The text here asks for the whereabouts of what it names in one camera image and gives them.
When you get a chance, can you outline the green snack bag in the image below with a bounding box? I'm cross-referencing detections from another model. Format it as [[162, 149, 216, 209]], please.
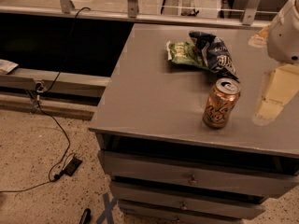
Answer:
[[166, 41, 206, 69]]

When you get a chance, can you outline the grey drawer cabinet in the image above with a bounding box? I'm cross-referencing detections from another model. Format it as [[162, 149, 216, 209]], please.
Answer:
[[88, 22, 299, 224]]

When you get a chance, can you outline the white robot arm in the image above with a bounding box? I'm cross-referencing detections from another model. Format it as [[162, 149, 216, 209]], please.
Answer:
[[267, 0, 299, 63]]

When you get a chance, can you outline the black cylindrical object on floor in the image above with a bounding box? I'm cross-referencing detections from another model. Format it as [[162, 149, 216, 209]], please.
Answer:
[[79, 208, 91, 224]]

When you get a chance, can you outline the top grey drawer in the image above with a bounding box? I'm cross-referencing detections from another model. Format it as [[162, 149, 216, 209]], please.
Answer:
[[98, 150, 298, 198]]

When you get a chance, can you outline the small black power box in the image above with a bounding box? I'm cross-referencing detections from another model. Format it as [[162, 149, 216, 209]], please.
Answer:
[[63, 157, 82, 176]]

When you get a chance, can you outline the bottom grey drawer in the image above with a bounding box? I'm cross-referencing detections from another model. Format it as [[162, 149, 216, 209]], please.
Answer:
[[119, 200, 243, 224]]

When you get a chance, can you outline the black cable on floor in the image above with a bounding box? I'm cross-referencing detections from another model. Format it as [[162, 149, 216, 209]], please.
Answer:
[[0, 7, 92, 194]]

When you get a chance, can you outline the grey metal rail beam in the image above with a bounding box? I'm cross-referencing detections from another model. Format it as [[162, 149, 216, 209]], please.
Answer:
[[0, 68, 110, 97]]

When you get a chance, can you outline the blue crumpled chip bag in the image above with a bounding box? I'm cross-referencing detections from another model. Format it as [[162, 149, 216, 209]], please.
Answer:
[[189, 31, 238, 80]]

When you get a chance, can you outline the orange LaCroix soda can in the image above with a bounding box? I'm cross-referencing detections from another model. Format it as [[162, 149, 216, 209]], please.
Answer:
[[203, 78, 241, 129]]

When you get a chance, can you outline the white paper on rail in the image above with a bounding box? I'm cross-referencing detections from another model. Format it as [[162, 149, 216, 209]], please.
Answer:
[[0, 59, 19, 75]]

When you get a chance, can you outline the metal window frame railing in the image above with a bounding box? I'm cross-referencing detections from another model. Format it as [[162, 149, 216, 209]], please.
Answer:
[[0, 0, 277, 27]]

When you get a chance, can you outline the grey drawer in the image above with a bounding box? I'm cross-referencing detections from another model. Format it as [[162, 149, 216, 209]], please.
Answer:
[[119, 200, 243, 224], [110, 181, 265, 220], [98, 150, 298, 198]]

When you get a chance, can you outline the middle grey drawer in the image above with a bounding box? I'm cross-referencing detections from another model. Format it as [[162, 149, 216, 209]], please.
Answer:
[[110, 181, 265, 220]]

